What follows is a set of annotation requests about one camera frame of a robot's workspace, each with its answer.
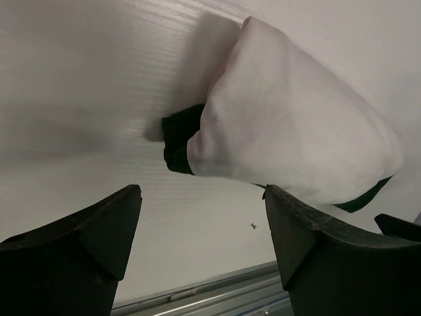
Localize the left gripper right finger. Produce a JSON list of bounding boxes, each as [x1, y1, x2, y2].
[[264, 186, 420, 315]]

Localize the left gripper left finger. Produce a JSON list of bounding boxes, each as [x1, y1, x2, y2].
[[1, 184, 142, 315]]

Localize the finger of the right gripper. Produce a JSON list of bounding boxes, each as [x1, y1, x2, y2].
[[374, 214, 421, 242]]

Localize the cream and green t-shirt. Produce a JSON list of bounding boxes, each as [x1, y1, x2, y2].
[[161, 17, 404, 213]]

